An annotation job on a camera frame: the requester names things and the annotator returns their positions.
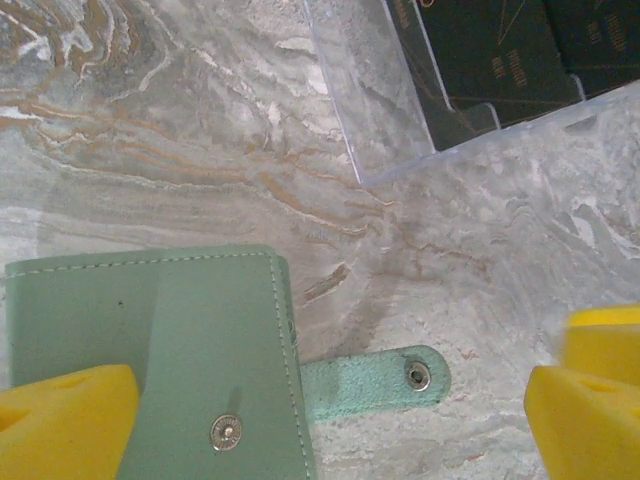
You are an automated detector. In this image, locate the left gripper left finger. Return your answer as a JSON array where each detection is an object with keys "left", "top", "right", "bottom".
[{"left": 0, "top": 363, "right": 140, "bottom": 480}]

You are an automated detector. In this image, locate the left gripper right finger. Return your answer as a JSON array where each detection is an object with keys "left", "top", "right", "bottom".
[{"left": 528, "top": 303, "right": 640, "bottom": 480}]

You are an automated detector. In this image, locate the dark credit card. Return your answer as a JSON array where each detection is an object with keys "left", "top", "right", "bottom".
[{"left": 419, "top": 0, "right": 584, "bottom": 134}]

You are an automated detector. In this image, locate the clear acrylic card stand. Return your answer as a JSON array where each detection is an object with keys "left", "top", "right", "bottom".
[{"left": 302, "top": 0, "right": 640, "bottom": 189}]

